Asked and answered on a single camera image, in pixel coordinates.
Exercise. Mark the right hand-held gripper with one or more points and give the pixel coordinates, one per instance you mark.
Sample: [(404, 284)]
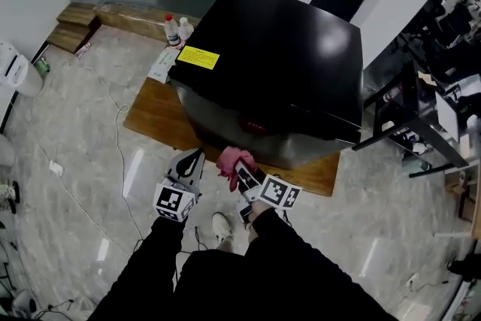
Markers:
[(280, 193)]

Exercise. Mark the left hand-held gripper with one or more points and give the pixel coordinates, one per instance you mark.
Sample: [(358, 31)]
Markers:
[(174, 201)]

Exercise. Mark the pink cloth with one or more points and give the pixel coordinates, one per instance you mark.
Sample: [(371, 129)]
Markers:
[(231, 161)]

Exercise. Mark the black mini fridge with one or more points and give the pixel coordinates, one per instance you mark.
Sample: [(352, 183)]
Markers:
[(270, 49)]

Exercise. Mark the person's right forearm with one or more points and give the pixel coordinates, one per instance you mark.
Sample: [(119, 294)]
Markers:
[(278, 237)]

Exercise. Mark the person's left forearm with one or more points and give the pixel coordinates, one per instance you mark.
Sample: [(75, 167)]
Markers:
[(150, 263)]

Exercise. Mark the wooden low table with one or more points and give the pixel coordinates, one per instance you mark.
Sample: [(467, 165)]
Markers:
[(150, 112)]

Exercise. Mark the person's white shoe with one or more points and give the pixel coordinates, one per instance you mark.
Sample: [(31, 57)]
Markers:
[(221, 227)]

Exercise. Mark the person's black clothed body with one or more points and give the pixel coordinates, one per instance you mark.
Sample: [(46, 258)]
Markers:
[(263, 293)]

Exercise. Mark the white wet wipes pack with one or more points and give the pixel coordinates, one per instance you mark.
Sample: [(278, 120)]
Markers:
[(163, 65)]

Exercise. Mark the red-capped plastic bottle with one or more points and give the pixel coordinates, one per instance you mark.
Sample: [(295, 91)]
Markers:
[(173, 34)]

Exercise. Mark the white power adapter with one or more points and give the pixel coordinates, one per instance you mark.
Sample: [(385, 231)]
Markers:
[(56, 167)]

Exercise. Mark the white-capped clear bottle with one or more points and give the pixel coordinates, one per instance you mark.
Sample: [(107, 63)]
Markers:
[(186, 30)]

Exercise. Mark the wooden platform edging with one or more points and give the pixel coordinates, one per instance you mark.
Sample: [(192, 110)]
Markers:
[(135, 20)]

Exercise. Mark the pink packet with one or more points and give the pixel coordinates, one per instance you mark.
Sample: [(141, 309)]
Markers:
[(83, 49)]

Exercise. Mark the black metal table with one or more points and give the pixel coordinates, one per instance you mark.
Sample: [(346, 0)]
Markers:
[(424, 124)]

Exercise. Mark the green bottle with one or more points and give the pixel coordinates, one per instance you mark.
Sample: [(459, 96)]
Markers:
[(43, 65)]

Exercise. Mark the wooden steps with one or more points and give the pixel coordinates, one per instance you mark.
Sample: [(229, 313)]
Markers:
[(71, 30)]

